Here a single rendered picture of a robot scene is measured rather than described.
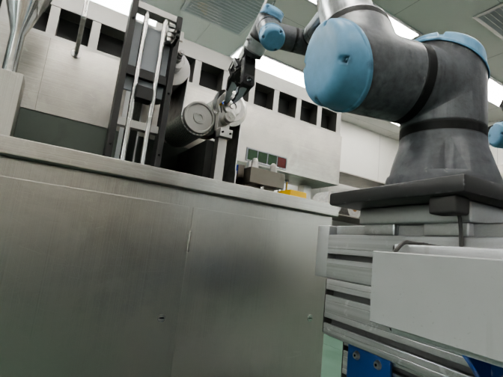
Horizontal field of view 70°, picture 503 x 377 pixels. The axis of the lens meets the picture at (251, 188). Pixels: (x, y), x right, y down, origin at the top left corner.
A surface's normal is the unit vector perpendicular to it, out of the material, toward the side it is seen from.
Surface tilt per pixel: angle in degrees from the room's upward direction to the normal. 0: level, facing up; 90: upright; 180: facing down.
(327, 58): 97
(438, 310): 90
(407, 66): 100
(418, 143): 73
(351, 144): 90
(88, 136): 90
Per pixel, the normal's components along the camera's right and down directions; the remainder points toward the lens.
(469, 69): 0.22, -0.17
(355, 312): -0.90, -0.17
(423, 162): -0.64, -0.48
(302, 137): 0.51, -0.09
